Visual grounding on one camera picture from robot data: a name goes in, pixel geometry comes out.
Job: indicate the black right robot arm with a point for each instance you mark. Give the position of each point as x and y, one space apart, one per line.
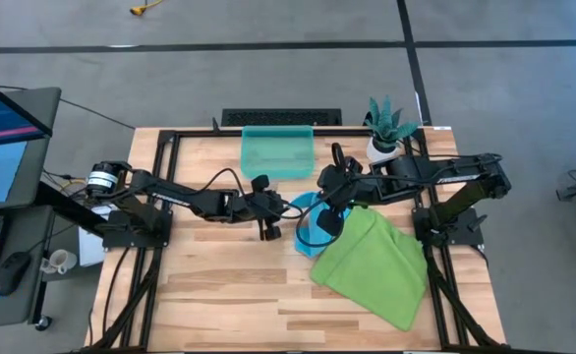
440 179

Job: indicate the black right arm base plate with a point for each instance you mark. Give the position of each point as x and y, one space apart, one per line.
467 237

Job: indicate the white mug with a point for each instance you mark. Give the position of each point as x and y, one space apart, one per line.
61 260

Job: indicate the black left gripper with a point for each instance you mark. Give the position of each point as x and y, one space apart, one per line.
263 206

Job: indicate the black desk caster wheel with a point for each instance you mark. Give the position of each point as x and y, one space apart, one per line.
43 323

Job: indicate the computer monitor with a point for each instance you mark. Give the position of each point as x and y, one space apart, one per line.
3 123

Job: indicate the green microfiber towel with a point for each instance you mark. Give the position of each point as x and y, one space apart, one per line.
371 275

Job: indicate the grey computer desk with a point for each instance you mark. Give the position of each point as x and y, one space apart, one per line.
3 310

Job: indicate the teal translucent plastic basket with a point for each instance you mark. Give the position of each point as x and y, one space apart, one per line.
278 152

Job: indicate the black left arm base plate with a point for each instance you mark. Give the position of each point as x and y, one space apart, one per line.
135 238

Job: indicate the artificial plant in white pot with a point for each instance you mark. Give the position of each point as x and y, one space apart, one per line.
385 135

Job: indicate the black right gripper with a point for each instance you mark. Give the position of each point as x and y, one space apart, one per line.
342 187

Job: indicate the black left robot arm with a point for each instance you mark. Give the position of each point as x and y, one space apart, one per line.
170 194

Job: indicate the blue microfiber towel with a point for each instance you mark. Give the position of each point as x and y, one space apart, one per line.
310 241

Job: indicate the black aluminium table frame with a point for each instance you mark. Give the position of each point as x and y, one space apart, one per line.
159 147

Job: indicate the black computer mouse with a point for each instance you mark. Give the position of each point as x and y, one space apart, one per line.
12 273

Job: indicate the white box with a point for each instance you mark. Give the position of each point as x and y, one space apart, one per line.
90 253

